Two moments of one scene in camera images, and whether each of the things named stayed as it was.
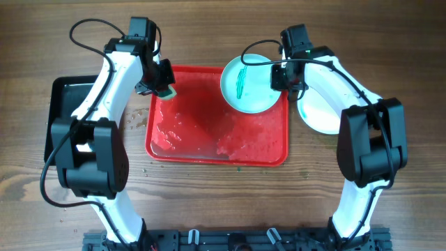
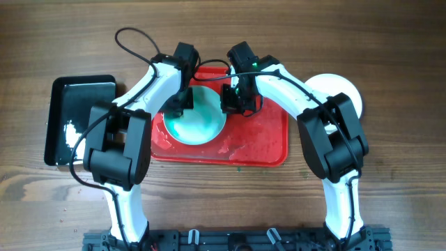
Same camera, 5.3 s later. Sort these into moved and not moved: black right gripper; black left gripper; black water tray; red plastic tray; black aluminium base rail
Moved: black right gripper; black left gripper
Not moved: black water tray; black aluminium base rail; red plastic tray
